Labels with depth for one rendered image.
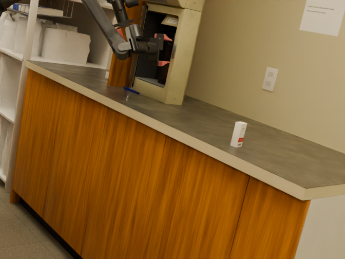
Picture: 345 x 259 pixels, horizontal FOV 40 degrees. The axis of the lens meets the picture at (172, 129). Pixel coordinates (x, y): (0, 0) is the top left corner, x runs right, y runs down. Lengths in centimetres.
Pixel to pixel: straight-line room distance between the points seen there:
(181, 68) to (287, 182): 106
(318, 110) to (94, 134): 107
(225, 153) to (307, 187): 33
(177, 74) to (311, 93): 65
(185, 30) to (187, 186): 84
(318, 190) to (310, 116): 83
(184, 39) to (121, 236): 98
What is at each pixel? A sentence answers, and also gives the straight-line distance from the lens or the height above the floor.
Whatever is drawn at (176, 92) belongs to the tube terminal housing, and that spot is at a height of 100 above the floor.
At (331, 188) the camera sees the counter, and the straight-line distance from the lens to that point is 159.
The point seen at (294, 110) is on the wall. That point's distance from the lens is 236.
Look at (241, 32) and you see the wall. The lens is 262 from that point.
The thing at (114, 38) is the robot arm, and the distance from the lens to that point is 205.
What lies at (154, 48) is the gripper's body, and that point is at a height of 121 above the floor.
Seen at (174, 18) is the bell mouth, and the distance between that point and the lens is 242.
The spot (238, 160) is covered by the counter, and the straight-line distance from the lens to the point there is 161.
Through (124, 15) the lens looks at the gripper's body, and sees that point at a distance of 233.
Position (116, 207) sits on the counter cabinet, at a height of 47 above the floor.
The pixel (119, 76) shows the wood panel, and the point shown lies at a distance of 260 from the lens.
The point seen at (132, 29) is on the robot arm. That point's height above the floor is 127.
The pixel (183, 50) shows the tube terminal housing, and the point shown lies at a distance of 235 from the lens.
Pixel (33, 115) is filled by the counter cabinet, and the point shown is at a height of 63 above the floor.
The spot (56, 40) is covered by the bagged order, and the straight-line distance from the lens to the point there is 341.
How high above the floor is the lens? 132
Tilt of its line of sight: 12 degrees down
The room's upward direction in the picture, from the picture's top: 12 degrees clockwise
